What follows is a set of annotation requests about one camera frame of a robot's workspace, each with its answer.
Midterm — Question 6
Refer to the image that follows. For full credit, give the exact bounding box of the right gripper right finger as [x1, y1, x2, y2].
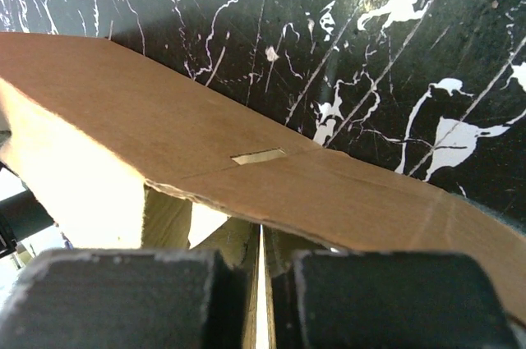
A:
[263, 227, 327, 279]

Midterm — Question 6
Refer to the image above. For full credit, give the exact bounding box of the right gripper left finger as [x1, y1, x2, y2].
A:
[192, 218, 259, 271]

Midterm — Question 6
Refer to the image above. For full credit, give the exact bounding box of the brown cardboard box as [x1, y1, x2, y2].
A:
[1, 32, 525, 319]

